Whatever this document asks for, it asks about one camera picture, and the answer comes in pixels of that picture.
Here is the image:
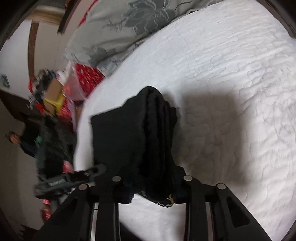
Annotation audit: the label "white quilted bed cover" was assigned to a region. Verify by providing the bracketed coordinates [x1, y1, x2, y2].
[74, 1, 295, 240]

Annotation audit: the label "pile of clothes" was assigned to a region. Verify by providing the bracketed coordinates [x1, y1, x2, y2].
[28, 69, 56, 109]

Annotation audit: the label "clear plastic bag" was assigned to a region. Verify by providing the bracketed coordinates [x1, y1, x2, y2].
[56, 61, 86, 101]

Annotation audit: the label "black pants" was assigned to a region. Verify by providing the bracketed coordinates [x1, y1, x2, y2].
[90, 86, 185, 207]

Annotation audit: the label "dark wooden headboard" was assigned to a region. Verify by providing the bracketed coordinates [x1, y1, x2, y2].
[57, 0, 81, 35]

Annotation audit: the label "cardboard box with yellow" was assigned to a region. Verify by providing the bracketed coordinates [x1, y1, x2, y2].
[43, 78, 65, 115]

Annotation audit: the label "grey floral pillow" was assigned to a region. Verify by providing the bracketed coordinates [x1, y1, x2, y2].
[64, 0, 217, 76]

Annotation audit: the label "person in black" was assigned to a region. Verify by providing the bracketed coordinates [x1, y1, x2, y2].
[6, 116, 77, 181]

